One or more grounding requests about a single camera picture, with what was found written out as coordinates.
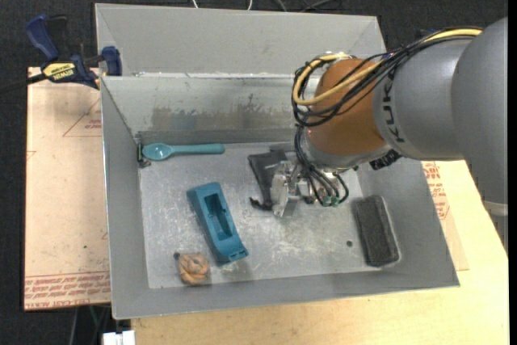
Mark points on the grey metal bin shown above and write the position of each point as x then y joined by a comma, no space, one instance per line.
282,246

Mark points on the dark grey flat block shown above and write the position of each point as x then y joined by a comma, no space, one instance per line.
377,232

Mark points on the black cylinder on white bracket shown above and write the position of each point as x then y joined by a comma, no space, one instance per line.
383,161

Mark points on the teal plastic spoon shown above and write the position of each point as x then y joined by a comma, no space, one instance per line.
161,151

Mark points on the brown cardboard board, red print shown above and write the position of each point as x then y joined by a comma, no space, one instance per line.
64,194

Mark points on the black cloth pouch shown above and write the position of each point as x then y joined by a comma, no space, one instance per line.
261,173

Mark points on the teal tape dispenser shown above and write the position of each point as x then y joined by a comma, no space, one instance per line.
226,242

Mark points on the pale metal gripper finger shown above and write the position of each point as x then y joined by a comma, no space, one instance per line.
278,185
288,207

